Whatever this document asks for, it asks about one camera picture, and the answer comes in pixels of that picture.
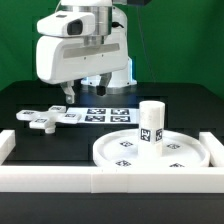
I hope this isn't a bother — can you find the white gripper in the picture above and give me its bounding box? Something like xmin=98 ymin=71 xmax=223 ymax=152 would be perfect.
xmin=36 ymin=31 xmax=128 ymax=104

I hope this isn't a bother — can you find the white cross-shaped table base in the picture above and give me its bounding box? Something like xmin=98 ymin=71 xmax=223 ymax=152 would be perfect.
xmin=16 ymin=105 xmax=81 ymax=134

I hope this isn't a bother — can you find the white round table top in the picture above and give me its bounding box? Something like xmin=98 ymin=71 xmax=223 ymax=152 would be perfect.
xmin=93 ymin=129 xmax=210 ymax=169

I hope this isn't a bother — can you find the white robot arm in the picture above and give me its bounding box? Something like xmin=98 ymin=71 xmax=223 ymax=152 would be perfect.
xmin=36 ymin=0 xmax=152 ymax=104

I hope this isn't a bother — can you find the white marker tag sheet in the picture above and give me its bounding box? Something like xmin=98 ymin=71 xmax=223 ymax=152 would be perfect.
xmin=68 ymin=107 xmax=139 ymax=124

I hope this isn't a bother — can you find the white left fence bar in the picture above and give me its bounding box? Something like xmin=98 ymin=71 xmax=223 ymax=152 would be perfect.
xmin=0 ymin=130 xmax=16 ymax=166

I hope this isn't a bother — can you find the white fence bar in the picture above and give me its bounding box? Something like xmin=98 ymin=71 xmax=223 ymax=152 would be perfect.
xmin=0 ymin=130 xmax=16 ymax=166
xmin=199 ymin=132 xmax=224 ymax=167
xmin=0 ymin=166 xmax=224 ymax=193

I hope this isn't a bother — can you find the white front fence bar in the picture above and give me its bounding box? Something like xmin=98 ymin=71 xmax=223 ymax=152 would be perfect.
xmin=0 ymin=166 xmax=224 ymax=193

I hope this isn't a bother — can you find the white right fence bar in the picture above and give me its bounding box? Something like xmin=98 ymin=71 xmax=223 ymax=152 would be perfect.
xmin=199 ymin=132 xmax=224 ymax=167

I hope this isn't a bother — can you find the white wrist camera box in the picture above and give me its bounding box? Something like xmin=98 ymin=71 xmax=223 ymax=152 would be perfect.
xmin=37 ymin=11 xmax=96 ymax=37

